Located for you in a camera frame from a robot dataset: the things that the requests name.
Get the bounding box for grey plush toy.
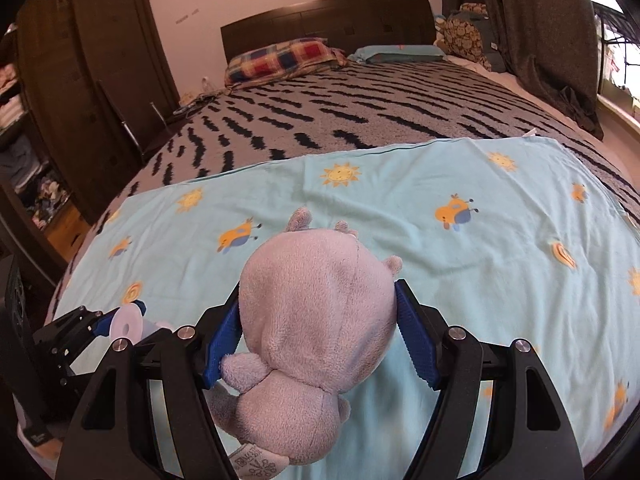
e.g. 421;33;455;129
207;206;405;480

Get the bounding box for plaid pillow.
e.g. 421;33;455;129
223;37;349;87

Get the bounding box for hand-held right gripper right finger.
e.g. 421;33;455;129
394;278;585;480

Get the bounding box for dark brown curtain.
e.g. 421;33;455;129
441;0;605;142

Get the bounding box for teal pillow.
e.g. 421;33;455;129
347;44;447;65

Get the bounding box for white tape roll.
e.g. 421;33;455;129
109;304;147;342

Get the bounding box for metal frame chair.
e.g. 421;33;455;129
94;80;169;162

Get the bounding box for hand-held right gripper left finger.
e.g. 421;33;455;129
55;282;247;480

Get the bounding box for stacked clothes on shelf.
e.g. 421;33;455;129
0;25;97;242

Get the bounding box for light blue printed blanket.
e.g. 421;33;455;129
17;136;640;480

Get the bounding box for dark wooden wardrobe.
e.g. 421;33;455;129
15;0;181;227

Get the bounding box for dark wooden headboard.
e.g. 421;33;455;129
220;0;437;64

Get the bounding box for grey black patterned bedspread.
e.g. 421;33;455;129
42;57;640;321

